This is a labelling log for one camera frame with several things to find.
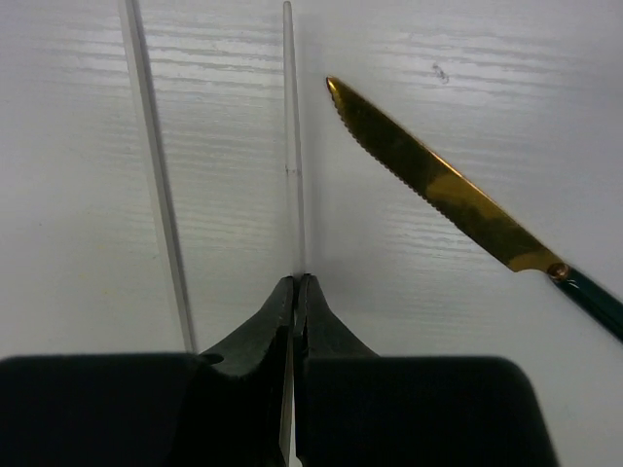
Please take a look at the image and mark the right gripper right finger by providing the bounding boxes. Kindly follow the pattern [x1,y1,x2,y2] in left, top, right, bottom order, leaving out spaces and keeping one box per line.
[294,274,559,466]

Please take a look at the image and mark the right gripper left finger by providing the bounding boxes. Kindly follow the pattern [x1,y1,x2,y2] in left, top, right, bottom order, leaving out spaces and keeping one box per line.
[1,277,295,466]

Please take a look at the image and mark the clear chopstick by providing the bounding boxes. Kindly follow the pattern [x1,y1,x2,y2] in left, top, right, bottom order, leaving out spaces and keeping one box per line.
[118,1,198,353]
[281,0,309,467]

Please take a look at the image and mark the gold knife black handle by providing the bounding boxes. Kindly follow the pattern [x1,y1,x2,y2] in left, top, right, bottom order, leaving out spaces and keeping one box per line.
[325,76,622,340]

